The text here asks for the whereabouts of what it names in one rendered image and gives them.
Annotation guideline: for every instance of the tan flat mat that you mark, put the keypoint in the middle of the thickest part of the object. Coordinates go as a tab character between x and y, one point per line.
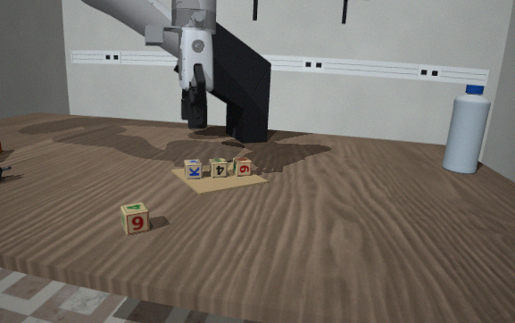
208	185

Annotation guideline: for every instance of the beige toy block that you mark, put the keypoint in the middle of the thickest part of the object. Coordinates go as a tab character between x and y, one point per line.
242	166

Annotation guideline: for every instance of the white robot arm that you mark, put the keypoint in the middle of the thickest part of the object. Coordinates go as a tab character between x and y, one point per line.
150	17

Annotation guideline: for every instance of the wooden toy block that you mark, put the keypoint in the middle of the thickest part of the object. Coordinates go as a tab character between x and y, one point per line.
218	168
135	218

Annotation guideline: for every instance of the white plastic bottle with blue cap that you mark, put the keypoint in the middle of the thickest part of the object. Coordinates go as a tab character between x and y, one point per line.
466	132

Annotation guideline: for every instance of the beige letter block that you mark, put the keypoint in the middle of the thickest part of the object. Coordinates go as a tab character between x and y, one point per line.
193	169

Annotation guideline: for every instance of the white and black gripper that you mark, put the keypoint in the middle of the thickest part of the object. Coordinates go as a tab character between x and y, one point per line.
195	65

